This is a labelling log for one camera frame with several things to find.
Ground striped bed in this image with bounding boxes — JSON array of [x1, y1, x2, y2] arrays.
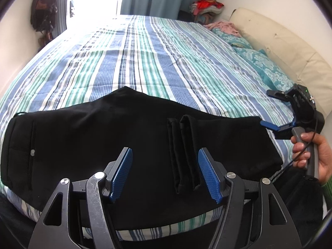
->
[[0, 15, 299, 242]]

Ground pile of colourful clothes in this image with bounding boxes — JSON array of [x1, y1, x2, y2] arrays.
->
[[189, 0, 225, 22]]

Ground large teal patterned pillow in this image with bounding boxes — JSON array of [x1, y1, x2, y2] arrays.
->
[[233, 47, 295, 91]]

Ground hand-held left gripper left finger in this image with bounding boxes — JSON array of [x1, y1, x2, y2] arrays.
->
[[28, 147, 133, 249]]

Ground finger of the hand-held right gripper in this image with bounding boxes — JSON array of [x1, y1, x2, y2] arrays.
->
[[267, 88, 296, 104], [260, 121, 295, 140]]

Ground person's right hand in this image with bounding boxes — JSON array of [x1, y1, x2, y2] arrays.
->
[[290, 132, 332, 184]]

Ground pink cloth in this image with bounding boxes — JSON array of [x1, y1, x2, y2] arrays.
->
[[204, 21, 242, 37]]

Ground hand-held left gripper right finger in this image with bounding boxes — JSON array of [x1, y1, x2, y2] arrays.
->
[[198, 148, 303, 249]]

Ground person's dark clothing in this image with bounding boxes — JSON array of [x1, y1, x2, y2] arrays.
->
[[0, 166, 327, 249]]

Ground small teal patterned pillow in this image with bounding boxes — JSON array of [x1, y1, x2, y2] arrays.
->
[[211, 27, 253, 49]]

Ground person's right forearm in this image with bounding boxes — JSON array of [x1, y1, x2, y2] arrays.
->
[[320, 176, 332, 213]]

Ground cream padded headboard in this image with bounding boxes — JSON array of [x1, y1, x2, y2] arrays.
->
[[229, 7, 332, 117]]

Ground black pants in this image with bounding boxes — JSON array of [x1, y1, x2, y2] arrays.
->
[[0, 86, 284, 231]]

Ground hanging dark clothes and bags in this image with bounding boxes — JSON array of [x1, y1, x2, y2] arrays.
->
[[31, 0, 58, 34]]

